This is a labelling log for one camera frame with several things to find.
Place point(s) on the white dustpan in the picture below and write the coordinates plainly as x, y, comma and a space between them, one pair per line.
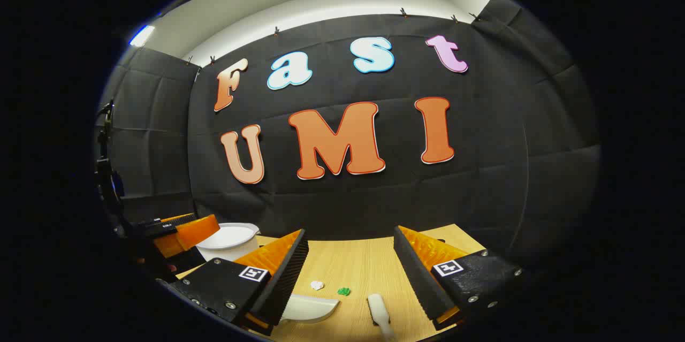
310, 307

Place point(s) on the row of black clips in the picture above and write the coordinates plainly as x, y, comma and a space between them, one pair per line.
276, 31

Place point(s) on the white paper scrap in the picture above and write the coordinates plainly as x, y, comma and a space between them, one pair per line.
317, 285

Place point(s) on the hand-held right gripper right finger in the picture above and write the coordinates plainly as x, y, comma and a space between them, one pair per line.
415, 272

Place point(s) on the wooden desktop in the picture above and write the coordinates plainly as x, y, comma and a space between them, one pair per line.
353, 261

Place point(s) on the white ribbed garbage bin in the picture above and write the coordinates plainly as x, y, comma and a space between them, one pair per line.
227, 248

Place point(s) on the ceiling light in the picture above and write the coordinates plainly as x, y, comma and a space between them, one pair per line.
142, 36

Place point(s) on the small white broom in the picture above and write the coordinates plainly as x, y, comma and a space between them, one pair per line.
377, 307

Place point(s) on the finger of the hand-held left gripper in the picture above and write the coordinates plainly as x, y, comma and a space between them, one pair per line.
160, 228
195, 232

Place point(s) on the green paper scrap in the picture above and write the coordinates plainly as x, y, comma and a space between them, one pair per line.
344, 291

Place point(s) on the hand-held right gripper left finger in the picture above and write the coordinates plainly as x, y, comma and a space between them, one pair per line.
286, 272

